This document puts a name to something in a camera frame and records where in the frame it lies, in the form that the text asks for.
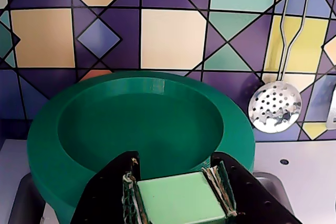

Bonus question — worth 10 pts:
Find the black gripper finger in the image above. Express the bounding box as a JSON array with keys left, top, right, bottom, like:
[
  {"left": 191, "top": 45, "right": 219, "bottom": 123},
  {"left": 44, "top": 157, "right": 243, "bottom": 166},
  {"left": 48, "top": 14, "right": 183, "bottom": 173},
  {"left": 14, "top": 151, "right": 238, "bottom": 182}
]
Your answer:
[
  {"left": 69, "top": 151, "right": 148, "bottom": 224},
  {"left": 201, "top": 151, "right": 303, "bottom": 224}
]

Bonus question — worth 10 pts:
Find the light green square lid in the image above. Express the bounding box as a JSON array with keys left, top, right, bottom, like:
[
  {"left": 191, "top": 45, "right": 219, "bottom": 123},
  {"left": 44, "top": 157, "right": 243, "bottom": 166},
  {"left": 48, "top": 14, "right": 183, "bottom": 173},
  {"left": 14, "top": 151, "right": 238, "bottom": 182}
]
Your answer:
[{"left": 136, "top": 170, "right": 227, "bottom": 224}]

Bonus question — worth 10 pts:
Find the dark green round recipient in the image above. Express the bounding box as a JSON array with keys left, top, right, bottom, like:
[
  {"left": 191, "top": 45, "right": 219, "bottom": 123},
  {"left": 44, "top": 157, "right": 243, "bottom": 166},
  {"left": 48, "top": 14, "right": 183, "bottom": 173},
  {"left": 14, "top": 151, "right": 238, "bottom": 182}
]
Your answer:
[{"left": 26, "top": 70, "right": 257, "bottom": 224}]

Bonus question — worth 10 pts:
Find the grey metal sink basin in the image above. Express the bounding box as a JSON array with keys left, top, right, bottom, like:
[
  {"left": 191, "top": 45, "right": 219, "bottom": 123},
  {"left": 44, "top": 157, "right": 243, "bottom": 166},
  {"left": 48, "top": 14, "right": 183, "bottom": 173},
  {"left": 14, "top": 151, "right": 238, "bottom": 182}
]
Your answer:
[{"left": 10, "top": 171, "right": 293, "bottom": 224}]

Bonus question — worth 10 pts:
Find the metal slotted skimmer spoon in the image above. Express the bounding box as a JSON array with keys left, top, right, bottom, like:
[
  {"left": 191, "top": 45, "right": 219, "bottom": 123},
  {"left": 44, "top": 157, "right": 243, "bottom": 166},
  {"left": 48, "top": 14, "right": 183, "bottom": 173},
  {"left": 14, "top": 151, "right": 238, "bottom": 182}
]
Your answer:
[{"left": 247, "top": 0, "right": 313, "bottom": 134}]

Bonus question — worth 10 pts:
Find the hanging metal utensil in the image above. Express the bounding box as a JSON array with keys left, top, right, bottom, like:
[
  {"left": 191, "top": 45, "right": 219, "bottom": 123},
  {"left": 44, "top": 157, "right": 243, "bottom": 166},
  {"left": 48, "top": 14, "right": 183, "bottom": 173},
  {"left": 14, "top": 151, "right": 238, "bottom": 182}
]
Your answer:
[{"left": 324, "top": 84, "right": 336, "bottom": 131}]

